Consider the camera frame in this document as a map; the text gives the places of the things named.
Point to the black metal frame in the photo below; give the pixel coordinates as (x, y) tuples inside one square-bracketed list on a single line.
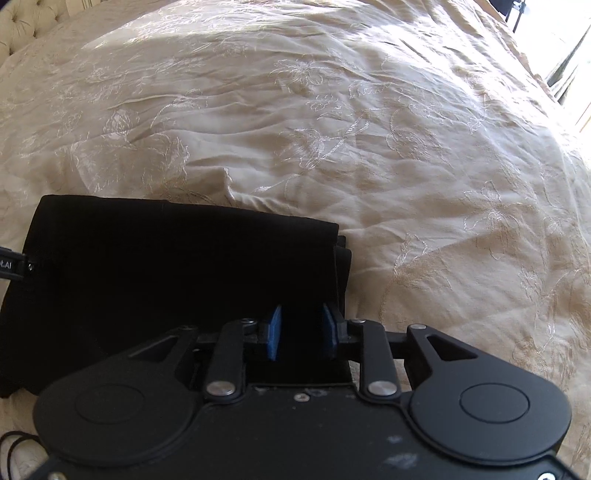
[(515, 11)]

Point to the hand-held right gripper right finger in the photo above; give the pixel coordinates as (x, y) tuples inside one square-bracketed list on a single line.
[(328, 334)]

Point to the cream embroidered bedspread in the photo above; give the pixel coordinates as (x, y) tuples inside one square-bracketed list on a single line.
[(346, 138)]

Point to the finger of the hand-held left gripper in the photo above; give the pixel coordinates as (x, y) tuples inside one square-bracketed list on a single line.
[(11, 264)]

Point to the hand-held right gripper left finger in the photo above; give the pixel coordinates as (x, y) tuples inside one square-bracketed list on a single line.
[(275, 334)]

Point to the black pants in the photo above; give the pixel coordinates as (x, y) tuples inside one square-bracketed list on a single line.
[(175, 267)]

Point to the cream tufted headboard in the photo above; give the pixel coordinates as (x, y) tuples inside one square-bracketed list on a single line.
[(32, 23)]

